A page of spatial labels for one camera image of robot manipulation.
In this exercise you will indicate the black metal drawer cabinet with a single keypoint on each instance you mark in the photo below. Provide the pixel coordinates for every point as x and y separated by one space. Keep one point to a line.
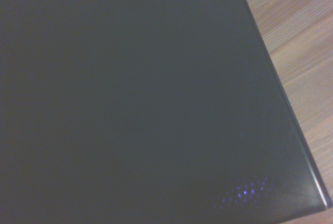
130 91

